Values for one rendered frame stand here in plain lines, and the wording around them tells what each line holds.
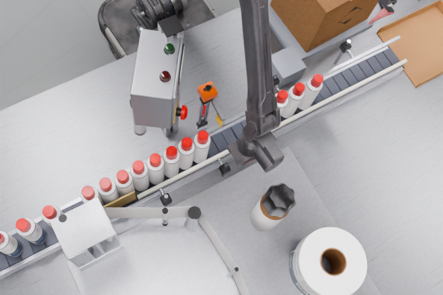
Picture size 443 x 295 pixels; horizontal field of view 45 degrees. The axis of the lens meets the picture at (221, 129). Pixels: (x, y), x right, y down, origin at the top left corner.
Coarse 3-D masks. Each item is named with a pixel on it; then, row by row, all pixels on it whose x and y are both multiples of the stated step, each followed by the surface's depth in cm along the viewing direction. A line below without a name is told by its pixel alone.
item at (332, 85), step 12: (372, 60) 196; (384, 60) 197; (396, 60) 197; (348, 72) 193; (360, 72) 194; (372, 72) 194; (324, 84) 191; (336, 84) 191; (348, 84) 192; (324, 96) 189; (228, 132) 181; (240, 132) 181; (216, 144) 179; (228, 144) 179; (48, 228) 164; (24, 240) 162; (48, 240) 162; (0, 252) 160; (24, 252) 161; (36, 252) 161; (0, 264) 159; (12, 264) 159
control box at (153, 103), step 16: (144, 32) 124; (160, 32) 124; (144, 48) 122; (160, 48) 122; (176, 48) 123; (144, 64) 121; (160, 64) 121; (176, 64) 122; (144, 80) 119; (176, 80) 121; (144, 96) 118; (160, 96) 118; (176, 96) 125; (144, 112) 127; (160, 112) 126
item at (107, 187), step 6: (102, 180) 150; (108, 180) 150; (102, 186) 149; (108, 186) 149; (114, 186) 154; (102, 192) 153; (108, 192) 153; (114, 192) 155; (102, 198) 159; (108, 198) 156; (114, 198) 159
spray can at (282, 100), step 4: (280, 92) 165; (284, 92) 165; (276, 96) 167; (280, 96) 165; (284, 96) 165; (280, 100) 166; (284, 100) 165; (280, 104) 168; (284, 104) 168; (280, 108) 169; (284, 108) 170; (280, 112) 172
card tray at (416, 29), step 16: (416, 16) 211; (432, 16) 212; (384, 32) 207; (400, 32) 207; (416, 32) 208; (432, 32) 209; (400, 48) 205; (416, 48) 206; (432, 48) 206; (416, 64) 203; (432, 64) 204; (416, 80) 200
